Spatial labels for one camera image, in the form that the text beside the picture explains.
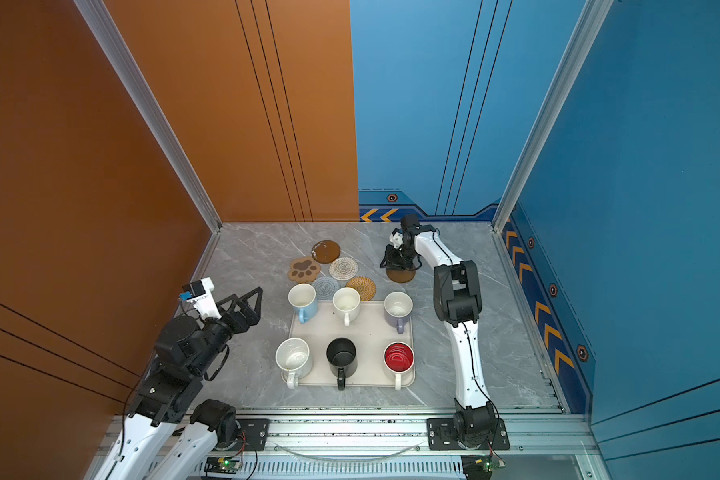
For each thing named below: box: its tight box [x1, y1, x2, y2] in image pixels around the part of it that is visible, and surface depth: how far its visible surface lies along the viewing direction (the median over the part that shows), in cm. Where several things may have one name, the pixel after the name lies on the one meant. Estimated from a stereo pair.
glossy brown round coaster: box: [311, 240, 341, 264], surface depth 114 cm
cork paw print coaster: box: [288, 256, 321, 283], surface depth 107 cm
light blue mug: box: [287, 283, 318, 325], surface depth 91 cm
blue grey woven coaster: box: [313, 276, 341, 301], surface depth 104 cm
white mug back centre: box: [332, 287, 361, 327], surface depth 90 cm
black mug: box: [326, 336, 358, 391], surface depth 81 cm
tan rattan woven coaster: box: [345, 276, 377, 301], surface depth 104 cm
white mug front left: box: [276, 337, 313, 390], surface depth 82 cm
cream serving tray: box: [281, 301, 415, 391], surface depth 86 cm
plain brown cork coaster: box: [386, 268, 416, 283], surface depth 104 cm
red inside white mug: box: [383, 341, 415, 391], surface depth 81 cm
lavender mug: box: [384, 291, 414, 335], surface depth 91 cm
